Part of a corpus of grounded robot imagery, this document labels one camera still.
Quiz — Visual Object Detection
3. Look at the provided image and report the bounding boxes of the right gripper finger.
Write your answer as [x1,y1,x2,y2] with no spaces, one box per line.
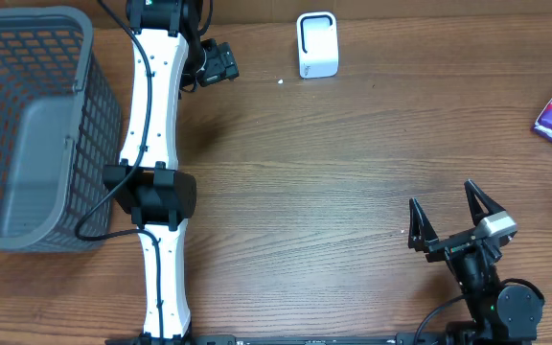
[407,198,439,252]
[464,179,505,225]

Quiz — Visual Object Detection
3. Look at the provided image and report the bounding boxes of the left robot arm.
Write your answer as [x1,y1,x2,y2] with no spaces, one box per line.
[103,0,239,344]

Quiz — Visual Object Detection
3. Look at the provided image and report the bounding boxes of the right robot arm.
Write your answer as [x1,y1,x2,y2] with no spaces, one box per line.
[407,179,546,344]

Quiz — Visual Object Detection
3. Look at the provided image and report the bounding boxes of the white barcode scanner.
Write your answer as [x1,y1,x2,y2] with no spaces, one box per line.
[296,11,339,79]

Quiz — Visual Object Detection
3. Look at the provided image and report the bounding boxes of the grey plastic mesh basket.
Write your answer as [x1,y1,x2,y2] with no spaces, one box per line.
[0,7,121,252]

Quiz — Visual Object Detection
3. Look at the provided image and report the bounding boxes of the left black cable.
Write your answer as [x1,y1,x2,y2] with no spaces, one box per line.
[74,0,215,345]

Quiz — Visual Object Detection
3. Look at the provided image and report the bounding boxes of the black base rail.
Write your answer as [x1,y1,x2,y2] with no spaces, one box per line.
[104,333,532,345]

